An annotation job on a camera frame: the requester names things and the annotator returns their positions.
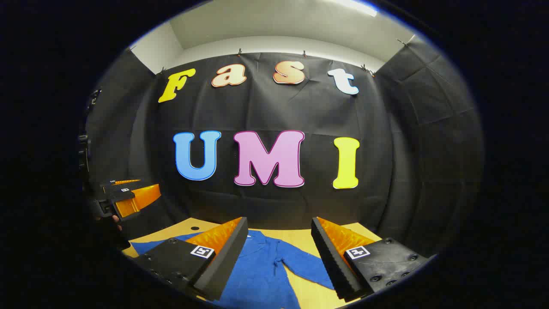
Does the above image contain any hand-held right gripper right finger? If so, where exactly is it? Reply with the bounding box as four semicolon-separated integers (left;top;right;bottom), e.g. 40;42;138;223
311;217;429;302

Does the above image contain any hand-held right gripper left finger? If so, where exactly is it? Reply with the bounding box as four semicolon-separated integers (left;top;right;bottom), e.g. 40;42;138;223
133;217;249;301

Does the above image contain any blue shirt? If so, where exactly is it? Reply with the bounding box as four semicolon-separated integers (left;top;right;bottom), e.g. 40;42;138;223
131;230;335;309

